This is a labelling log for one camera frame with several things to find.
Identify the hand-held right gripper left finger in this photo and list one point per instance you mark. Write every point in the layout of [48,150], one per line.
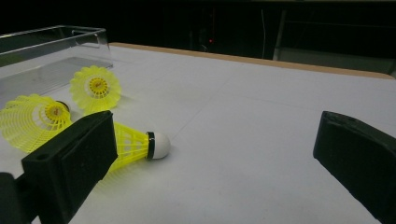
[71,161]

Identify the clear plastic box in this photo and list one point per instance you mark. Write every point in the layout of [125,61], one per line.
[46,74]

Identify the black computer tower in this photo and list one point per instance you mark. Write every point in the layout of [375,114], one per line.
[205,31]

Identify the white table sheet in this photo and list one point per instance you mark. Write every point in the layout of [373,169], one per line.
[249,124]

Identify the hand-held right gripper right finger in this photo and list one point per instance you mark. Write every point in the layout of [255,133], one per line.
[361,158]

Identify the wooden table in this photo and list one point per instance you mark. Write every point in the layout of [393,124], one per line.
[249,60]

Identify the yellow plastic shuttlecock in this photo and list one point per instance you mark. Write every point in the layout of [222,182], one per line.
[98,87]
[158,144]
[25,124]

